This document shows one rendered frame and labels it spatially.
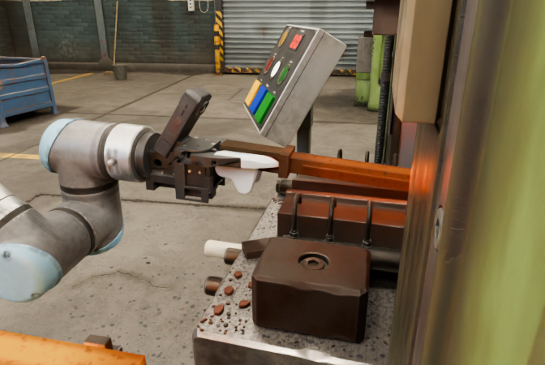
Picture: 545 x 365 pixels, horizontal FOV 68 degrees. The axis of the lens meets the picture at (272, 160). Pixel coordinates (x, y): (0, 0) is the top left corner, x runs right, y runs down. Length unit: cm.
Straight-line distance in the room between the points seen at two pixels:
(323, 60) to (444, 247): 83
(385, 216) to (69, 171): 47
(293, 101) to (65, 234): 57
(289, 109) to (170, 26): 832
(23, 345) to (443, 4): 37
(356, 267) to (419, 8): 31
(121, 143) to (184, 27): 853
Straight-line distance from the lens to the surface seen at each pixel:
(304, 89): 97
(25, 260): 61
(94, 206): 71
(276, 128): 98
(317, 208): 54
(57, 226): 66
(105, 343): 37
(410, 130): 75
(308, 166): 55
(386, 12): 49
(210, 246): 114
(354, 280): 44
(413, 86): 20
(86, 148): 67
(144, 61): 955
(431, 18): 20
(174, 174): 61
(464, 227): 17
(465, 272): 17
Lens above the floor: 123
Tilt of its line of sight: 20 degrees down
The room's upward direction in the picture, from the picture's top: straight up
